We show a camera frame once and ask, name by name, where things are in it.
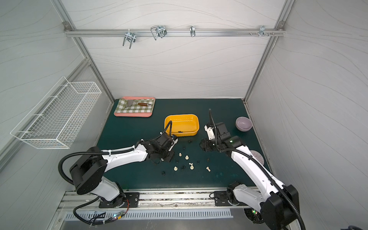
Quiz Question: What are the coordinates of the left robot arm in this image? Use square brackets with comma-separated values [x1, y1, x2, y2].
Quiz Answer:
[70, 133, 178, 202]

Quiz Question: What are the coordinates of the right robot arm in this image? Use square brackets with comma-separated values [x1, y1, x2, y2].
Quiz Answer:
[200, 122, 306, 230]

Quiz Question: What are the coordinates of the yellow plastic storage box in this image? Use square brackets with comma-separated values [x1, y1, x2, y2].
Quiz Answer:
[164, 114, 199, 137]

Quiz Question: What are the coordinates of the purple bowl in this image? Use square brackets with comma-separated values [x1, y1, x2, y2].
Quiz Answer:
[235, 117, 253, 132]

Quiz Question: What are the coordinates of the pink tray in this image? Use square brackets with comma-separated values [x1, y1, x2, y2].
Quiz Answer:
[114, 96, 156, 117]

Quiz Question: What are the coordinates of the pink striped plate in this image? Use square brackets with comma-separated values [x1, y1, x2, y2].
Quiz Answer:
[250, 150, 265, 165]

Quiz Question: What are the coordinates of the green checkered cloth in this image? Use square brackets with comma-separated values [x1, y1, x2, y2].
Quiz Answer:
[115, 98, 155, 114]

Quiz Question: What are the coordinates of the metal hook small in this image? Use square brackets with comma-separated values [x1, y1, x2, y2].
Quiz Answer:
[189, 25, 196, 37]

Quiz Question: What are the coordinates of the metal hook clamp right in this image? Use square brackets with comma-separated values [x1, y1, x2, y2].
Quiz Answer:
[249, 25, 274, 37]

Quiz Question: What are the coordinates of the metal hook clamp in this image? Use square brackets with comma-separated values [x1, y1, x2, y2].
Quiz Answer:
[150, 25, 167, 40]
[122, 31, 136, 49]
[249, 25, 274, 37]

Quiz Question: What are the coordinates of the metal hook clamp left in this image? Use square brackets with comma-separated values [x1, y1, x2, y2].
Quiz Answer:
[122, 31, 136, 49]

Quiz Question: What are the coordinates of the metal hook clamp middle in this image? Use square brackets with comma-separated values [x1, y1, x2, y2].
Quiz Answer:
[150, 25, 167, 40]

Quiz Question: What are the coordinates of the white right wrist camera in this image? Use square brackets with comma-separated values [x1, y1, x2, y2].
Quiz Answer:
[205, 124, 215, 140]

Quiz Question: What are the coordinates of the left black cable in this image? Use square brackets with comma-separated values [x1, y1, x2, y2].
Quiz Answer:
[58, 120, 173, 226]

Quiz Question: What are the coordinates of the black cable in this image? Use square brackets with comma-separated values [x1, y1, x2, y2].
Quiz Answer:
[208, 108, 307, 230]
[58, 120, 173, 226]

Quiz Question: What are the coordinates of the right black cable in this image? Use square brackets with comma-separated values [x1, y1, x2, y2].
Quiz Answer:
[208, 108, 307, 230]

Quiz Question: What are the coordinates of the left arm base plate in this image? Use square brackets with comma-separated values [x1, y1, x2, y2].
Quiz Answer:
[99, 192, 140, 209]

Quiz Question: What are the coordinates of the wooden handled spatula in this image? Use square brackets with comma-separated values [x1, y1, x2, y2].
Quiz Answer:
[126, 100, 151, 108]

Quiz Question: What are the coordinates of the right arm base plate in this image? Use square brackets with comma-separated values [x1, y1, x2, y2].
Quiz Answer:
[209, 189, 247, 207]

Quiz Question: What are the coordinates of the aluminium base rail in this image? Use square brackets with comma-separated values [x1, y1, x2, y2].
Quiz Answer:
[57, 187, 226, 211]

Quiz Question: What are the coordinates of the white wire basket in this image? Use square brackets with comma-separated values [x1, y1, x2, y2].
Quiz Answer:
[10, 77, 102, 149]

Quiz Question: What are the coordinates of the aluminium crossbar rail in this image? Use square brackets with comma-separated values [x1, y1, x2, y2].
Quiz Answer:
[64, 28, 286, 38]

